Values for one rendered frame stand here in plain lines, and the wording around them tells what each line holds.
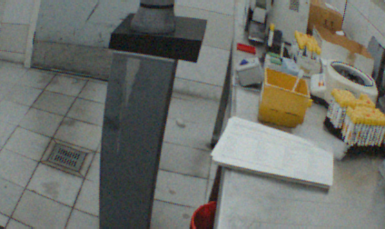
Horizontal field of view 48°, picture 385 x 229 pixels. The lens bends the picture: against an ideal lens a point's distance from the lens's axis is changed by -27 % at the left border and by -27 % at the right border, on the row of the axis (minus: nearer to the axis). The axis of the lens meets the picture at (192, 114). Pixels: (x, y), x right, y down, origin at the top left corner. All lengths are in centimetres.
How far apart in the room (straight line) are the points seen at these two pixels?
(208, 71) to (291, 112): 229
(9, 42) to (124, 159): 240
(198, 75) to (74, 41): 93
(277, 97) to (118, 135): 63
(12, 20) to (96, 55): 98
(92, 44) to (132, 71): 197
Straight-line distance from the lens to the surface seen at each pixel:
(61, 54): 375
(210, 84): 367
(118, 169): 186
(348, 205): 113
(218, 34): 356
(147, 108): 174
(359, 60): 196
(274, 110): 138
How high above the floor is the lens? 144
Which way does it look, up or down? 25 degrees down
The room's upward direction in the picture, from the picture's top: 12 degrees clockwise
